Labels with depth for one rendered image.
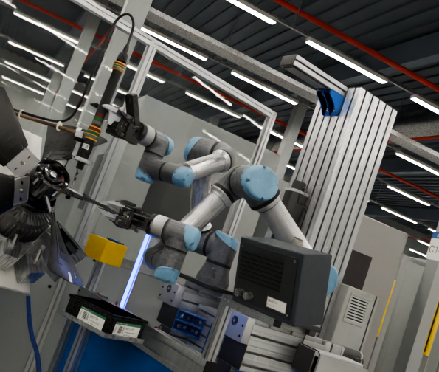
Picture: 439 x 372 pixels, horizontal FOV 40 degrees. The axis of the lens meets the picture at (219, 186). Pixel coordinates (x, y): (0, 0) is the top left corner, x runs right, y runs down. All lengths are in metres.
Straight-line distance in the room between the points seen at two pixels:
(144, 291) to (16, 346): 0.66
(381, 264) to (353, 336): 3.86
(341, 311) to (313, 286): 1.03
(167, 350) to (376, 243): 4.70
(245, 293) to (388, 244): 4.93
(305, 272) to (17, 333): 1.67
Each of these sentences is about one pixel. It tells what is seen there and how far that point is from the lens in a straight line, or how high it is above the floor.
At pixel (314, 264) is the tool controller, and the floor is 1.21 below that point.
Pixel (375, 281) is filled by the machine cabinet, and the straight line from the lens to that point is 6.50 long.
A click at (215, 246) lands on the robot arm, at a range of 2.63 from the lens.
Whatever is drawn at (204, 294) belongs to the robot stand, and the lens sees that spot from 2.60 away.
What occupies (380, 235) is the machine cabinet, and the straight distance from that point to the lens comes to 6.47.
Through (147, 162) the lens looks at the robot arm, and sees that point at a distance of 2.22.
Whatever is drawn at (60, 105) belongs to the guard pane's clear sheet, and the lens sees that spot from 2.81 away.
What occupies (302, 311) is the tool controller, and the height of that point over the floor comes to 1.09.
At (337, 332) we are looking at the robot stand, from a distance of 2.63.
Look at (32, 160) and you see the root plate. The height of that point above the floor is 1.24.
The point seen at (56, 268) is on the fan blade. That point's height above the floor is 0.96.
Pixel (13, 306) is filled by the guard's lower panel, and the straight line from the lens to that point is 2.86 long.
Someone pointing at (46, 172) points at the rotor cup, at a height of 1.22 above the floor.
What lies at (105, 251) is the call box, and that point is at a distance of 2.40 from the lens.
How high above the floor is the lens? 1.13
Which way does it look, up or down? 7 degrees up
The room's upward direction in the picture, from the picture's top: 20 degrees clockwise
